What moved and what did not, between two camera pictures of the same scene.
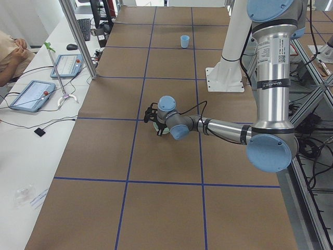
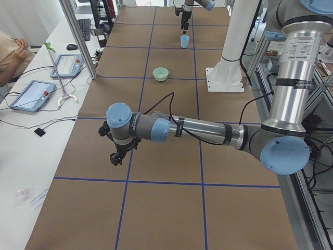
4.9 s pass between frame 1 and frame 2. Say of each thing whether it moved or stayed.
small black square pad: stayed
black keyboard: stayed
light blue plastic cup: stayed
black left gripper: moved
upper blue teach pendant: stayed
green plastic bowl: moved
